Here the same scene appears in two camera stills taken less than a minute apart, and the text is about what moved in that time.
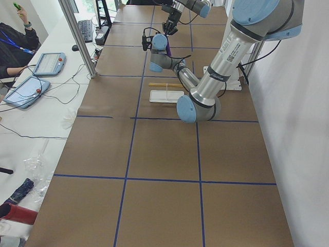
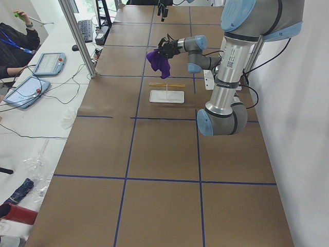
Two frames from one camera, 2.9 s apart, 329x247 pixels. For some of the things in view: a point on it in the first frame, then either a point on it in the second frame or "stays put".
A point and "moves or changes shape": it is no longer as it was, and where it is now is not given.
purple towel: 168,49 moves or changes shape
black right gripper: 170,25 to 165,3
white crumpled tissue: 68,118 stays put
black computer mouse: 75,48 stays put
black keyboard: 86,27 stays put
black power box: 101,37 stays put
